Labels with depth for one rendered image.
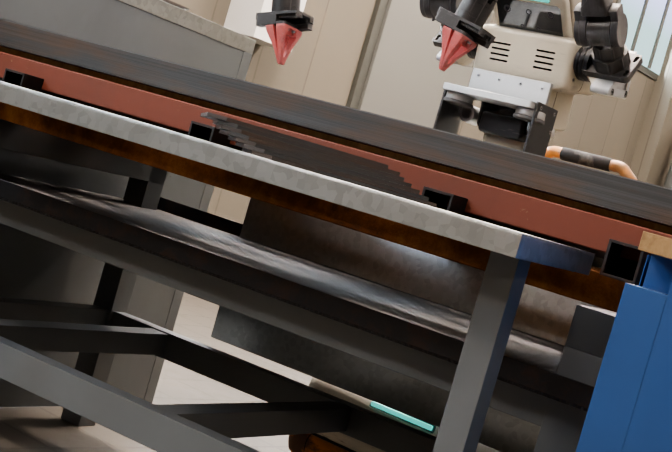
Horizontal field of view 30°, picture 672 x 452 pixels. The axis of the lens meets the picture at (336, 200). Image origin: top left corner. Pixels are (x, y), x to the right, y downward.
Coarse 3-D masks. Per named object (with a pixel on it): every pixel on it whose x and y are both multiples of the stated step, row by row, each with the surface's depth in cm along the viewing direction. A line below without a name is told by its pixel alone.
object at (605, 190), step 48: (48, 48) 231; (96, 48) 225; (192, 96) 212; (240, 96) 207; (288, 96) 203; (384, 144) 193; (432, 144) 188; (480, 144) 184; (576, 192) 176; (624, 192) 173
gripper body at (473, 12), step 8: (464, 0) 227; (472, 0) 226; (480, 0) 226; (440, 8) 229; (464, 8) 227; (472, 8) 226; (480, 8) 226; (488, 8) 227; (456, 16) 227; (464, 16) 226; (472, 16) 226; (480, 16) 226; (488, 16) 228; (464, 24) 226; (472, 24) 225; (480, 24) 227; (480, 32) 224; (488, 32) 226; (488, 40) 228
